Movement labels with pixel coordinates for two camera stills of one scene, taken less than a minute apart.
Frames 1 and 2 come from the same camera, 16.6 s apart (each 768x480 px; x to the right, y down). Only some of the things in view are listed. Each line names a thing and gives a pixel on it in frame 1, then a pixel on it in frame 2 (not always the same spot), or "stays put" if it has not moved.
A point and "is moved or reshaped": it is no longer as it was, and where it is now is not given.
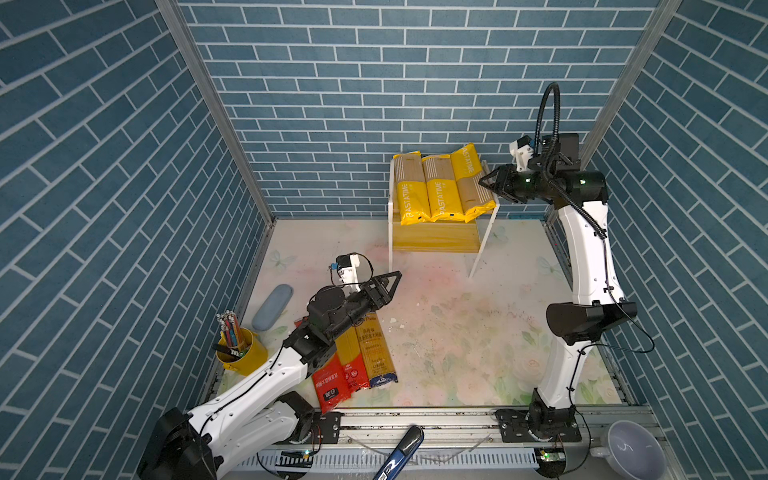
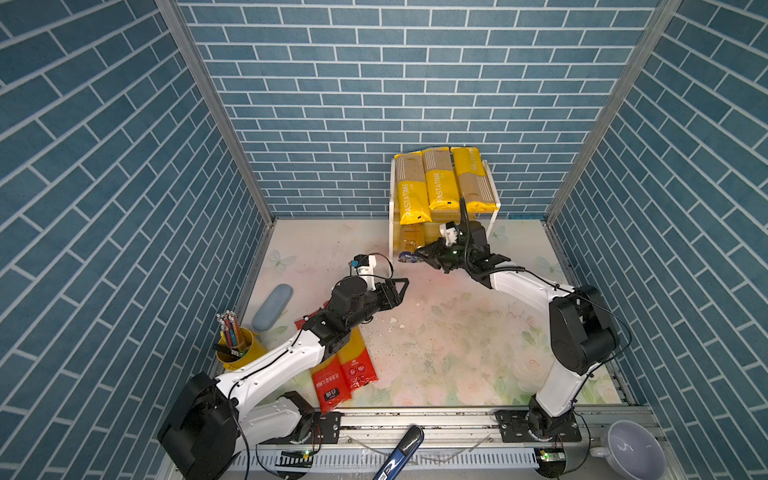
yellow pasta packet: [378, 360] -> [409, 257]
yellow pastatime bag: [474, 190] stays put
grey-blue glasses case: [272, 308] stays put
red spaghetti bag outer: [332, 384] stays put
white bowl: [634, 451] stays put
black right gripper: [500, 185] -> [435, 253]
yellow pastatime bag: [412, 191] stays put
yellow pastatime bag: [442, 187] is moved or reshaped
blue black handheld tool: [401, 454] stays put
